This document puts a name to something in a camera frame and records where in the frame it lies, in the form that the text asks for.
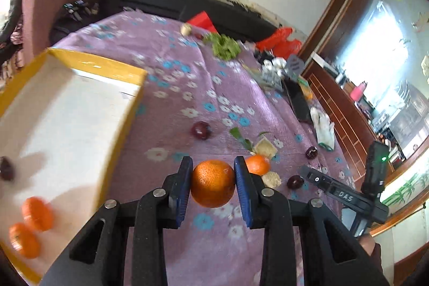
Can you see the black phone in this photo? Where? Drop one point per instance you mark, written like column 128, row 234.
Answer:
column 298, row 101

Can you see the green lettuce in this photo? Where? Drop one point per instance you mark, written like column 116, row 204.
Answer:
column 223, row 46

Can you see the clear plastic pack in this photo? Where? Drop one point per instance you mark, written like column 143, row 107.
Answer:
column 273, row 71

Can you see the dark red plum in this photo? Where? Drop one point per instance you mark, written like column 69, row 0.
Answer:
column 295, row 182
column 201, row 131
column 311, row 153
column 6, row 168

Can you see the black devices on armchair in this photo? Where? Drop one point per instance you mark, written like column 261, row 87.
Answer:
column 80, row 8

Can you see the red plastic bag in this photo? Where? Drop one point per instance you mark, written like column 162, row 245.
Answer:
column 280, row 43

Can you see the pink fabric armchair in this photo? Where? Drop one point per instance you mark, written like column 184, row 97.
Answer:
column 43, row 4

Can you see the red paper packet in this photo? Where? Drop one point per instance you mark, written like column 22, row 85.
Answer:
column 201, row 19

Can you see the small white sugarcane piece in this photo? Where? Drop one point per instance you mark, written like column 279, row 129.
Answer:
column 186, row 29

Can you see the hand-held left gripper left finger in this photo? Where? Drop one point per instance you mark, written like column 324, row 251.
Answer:
column 182, row 195

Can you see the orange green packet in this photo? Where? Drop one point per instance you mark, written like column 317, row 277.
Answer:
column 305, row 88

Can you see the grey striped card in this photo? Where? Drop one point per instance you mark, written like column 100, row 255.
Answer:
column 296, row 65

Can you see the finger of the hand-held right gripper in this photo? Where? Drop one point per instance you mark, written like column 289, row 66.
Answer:
column 316, row 178

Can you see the person's right hand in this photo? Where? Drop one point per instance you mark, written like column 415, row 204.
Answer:
column 368, row 249

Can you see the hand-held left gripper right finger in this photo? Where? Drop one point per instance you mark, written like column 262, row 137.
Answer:
column 243, row 195

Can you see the patterned brown cloth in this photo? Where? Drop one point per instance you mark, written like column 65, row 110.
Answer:
column 11, row 51

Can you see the purple floral tablecloth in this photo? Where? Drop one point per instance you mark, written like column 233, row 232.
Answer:
column 201, row 88

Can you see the yellow cardboard tray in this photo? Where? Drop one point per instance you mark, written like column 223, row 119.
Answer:
column 67, row 121

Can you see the white glove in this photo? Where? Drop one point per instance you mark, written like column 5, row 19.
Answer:
column 322, row 128

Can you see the small red date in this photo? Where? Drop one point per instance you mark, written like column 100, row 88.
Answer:
column 199, row 36

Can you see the black leather sofa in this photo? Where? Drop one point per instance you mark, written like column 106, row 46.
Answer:
column 150, row 1

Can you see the pink bottle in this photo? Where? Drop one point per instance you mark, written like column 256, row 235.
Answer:
column 358, row 91

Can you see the orange with green leaves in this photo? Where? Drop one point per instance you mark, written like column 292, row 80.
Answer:
column 258, row 165

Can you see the round orange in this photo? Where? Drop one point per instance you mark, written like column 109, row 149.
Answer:
column 24, row 239
column 37, row 213
column 212, row 183

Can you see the wooden cabinet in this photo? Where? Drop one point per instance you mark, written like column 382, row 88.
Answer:
column 335, row 98

